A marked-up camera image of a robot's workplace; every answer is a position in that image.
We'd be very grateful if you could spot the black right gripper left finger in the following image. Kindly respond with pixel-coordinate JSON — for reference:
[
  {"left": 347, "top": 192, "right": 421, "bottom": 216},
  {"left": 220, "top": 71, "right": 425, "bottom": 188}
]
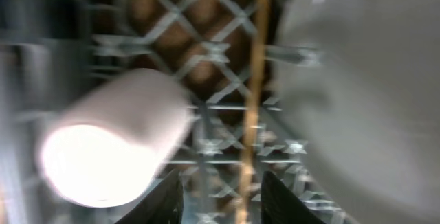
[{"left": 115, "top": 170, "right": 184, "bottom": 224}]

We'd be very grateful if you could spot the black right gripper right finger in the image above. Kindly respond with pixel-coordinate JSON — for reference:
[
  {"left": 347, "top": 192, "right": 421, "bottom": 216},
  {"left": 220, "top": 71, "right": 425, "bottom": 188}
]
[{"left": 261, "top": 171, "right": 325, "bottom": 224}]

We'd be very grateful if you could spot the pink cup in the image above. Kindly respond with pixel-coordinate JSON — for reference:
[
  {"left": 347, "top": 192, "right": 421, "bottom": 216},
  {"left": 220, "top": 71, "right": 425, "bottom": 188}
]
[{"left": 35, "top": 68, "right": 193, "bottom": 208}]

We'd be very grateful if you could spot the grey plate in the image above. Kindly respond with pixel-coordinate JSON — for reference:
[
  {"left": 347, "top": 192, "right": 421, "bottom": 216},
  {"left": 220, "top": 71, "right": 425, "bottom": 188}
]
[{"left": 276, "top": 0, "right": 439, "bottom": 223}]

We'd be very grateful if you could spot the wooden chopstick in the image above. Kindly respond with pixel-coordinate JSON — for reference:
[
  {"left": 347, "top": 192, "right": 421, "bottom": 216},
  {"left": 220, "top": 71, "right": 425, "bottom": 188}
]
[{"left": 235, "top": 0, "right": 270, "bottom": 224}]

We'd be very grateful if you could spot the grey dishwasher rack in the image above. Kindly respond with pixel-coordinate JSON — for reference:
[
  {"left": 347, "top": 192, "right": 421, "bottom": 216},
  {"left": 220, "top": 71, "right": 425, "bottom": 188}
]
[{"left": 1, "top": 0, "right": 349, "bottom": 223}]

